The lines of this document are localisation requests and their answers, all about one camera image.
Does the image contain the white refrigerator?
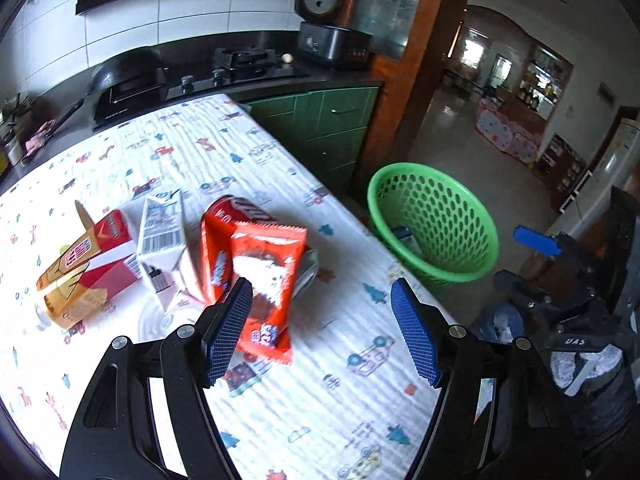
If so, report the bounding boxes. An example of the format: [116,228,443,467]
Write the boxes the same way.
[592,119,640,201]

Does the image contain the low wooden shelf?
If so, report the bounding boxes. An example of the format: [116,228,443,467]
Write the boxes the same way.
[537,135,588,196]

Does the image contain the white milk carton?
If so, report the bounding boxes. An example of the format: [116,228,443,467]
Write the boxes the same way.
[136,190,206,311]

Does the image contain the blue cloth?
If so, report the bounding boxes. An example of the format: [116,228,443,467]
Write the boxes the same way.
[472,302,526,343]

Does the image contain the red snack packet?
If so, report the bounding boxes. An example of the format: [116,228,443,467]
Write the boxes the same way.
[229,220,308,365]

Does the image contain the pink cloth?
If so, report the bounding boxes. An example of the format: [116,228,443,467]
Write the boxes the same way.
[25,120,57,153]

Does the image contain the green plastic basket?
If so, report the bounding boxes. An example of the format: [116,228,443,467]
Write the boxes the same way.
[367,162,499,288]

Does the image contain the clear plastic wrapper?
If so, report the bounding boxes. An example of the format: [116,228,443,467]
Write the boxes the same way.
[137,300,201,346]

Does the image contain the green kitchen cabinets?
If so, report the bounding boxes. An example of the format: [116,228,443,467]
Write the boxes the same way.
[245,86,381,196]

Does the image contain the black rice cooker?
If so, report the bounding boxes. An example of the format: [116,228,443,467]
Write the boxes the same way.
[295,0,373,71]

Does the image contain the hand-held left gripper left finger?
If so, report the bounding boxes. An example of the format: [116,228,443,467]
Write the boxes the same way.
[60,277,253,480]

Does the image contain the black gas stove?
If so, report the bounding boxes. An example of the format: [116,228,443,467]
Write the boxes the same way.
[92,47,311,131]

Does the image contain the dotted play fence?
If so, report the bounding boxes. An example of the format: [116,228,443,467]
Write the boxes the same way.
[475,97,543,163]

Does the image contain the printed white table cloth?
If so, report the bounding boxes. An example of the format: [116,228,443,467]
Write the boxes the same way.
[0,92,493,480]

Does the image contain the red can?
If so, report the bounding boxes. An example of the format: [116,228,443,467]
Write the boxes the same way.
[201,195,278,306]

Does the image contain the black wok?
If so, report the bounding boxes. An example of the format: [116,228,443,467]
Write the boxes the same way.
[50,46,168,126]

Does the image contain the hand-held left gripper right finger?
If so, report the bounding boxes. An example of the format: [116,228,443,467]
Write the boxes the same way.
[390,277,586,480]

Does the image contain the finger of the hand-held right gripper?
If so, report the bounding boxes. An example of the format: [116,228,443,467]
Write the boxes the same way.
[513,225,563,257]
[492,270,591,313]

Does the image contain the wooden glass door cabinet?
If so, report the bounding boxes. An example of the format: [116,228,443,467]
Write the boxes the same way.
[330,0,481,161]

